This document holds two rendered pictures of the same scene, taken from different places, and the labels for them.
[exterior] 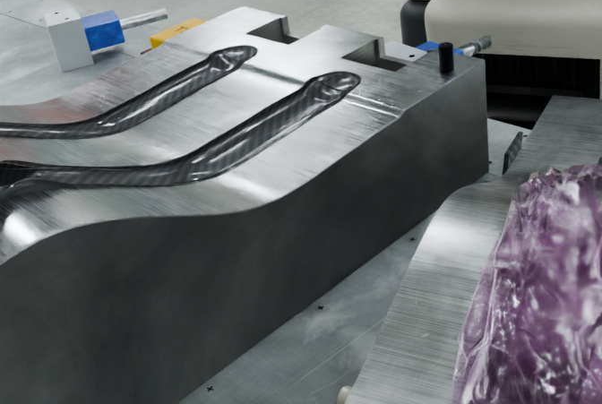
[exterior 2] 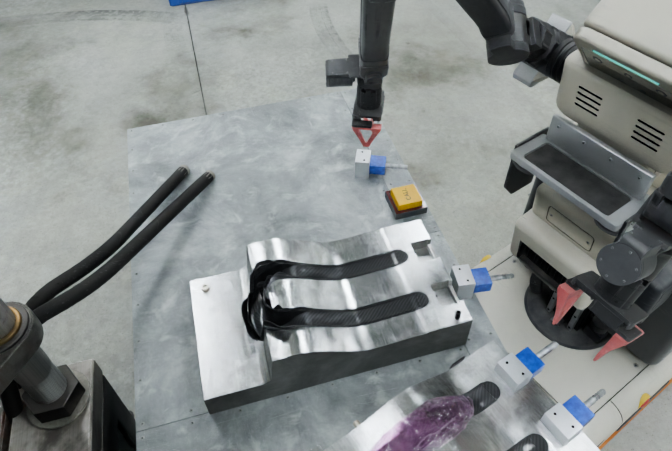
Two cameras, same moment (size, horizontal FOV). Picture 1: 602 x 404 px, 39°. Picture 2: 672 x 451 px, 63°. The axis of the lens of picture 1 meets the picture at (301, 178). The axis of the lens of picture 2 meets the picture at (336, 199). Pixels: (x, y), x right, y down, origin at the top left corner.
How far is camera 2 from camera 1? 0.67 m
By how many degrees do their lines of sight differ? 25
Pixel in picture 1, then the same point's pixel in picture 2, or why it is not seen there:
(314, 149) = (393, 331)
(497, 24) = (541, 246)
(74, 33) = (364, 167)
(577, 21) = (572, 268)
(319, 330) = (371, 381)
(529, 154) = (463, 365)
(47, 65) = (351, 167)
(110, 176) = (329, 313)
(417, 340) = (372, 429)
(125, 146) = (342, 291)
